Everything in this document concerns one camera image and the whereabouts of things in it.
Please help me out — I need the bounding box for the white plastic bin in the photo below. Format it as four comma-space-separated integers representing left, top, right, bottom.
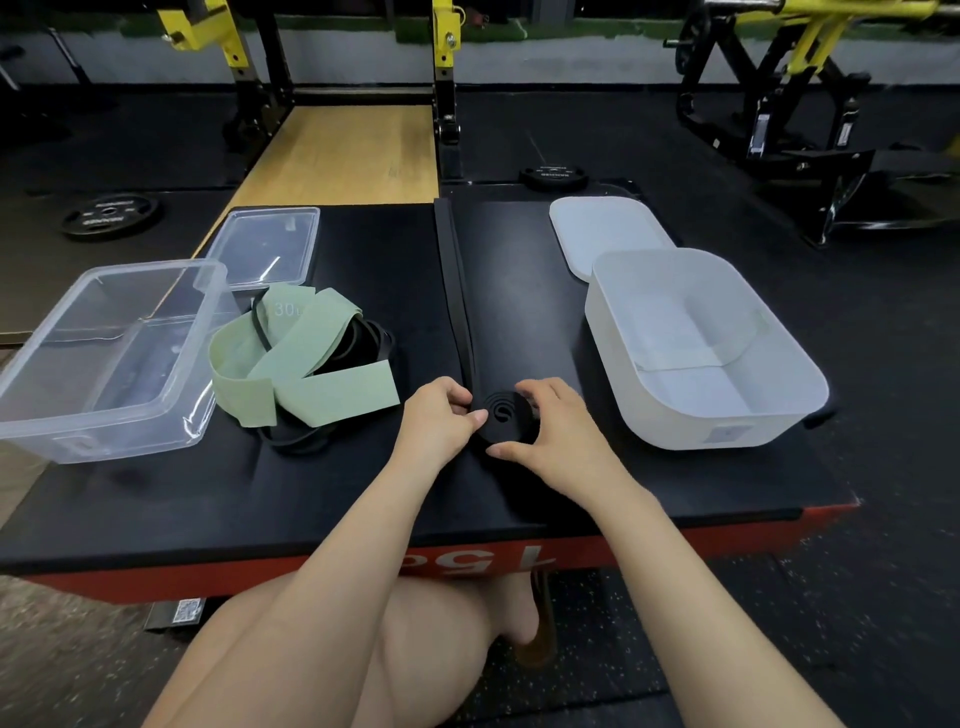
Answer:
584, 248, 831, 452

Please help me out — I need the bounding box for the white plastic lid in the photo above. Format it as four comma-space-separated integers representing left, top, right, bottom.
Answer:
548, 196, 676, 283

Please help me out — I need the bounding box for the person's left leg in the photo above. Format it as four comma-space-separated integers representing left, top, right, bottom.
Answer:
142, 571, 543, 728

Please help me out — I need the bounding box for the wide black resistance band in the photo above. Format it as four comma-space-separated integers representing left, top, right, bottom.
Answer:
433, 197, 541, 448

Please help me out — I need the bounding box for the thin black resistance band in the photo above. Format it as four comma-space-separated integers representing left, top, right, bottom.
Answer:
249, 288, 397, 455

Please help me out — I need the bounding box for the clear plastic lid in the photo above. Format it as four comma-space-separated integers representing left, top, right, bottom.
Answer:
196, 206, 322, 291

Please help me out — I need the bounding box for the person's left hand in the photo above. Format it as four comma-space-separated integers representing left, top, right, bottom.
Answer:
391, 376, 490, 474

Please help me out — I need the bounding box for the yellow black squat rack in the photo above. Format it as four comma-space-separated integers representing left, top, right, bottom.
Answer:
155, 0, 468, 181

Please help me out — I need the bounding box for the clear plastic container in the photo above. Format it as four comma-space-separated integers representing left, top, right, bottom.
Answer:
0, 258, 241, 465

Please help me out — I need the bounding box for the wooden lifting platform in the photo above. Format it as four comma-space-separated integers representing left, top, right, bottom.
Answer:
153, 104, 442, 313

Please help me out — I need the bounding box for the yellow black exercise machine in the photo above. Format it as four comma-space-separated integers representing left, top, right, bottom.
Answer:
663, 0, 960, 247

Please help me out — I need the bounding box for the person's left forearm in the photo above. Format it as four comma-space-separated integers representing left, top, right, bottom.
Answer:
142, 449, 440, 728

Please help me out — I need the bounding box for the black weight plate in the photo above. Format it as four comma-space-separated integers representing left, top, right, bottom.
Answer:
59, 193, 165, 241
518, 165, 590, 193

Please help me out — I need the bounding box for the black plyo platform red side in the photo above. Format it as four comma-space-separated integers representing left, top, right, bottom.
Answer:
0, 182, 862, 606

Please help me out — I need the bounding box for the person's right forearm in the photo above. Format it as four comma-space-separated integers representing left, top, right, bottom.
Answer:
598, 479, 847, 728

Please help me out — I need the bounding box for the person's right hand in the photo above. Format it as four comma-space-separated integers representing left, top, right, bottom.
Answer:
485, 377, 639, 511

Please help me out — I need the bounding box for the black upright bar holder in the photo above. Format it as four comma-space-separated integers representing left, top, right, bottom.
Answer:
48, 28, 118, 114

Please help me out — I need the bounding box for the brown sandal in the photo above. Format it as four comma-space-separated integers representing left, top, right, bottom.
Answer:
513, 569, 560, 670

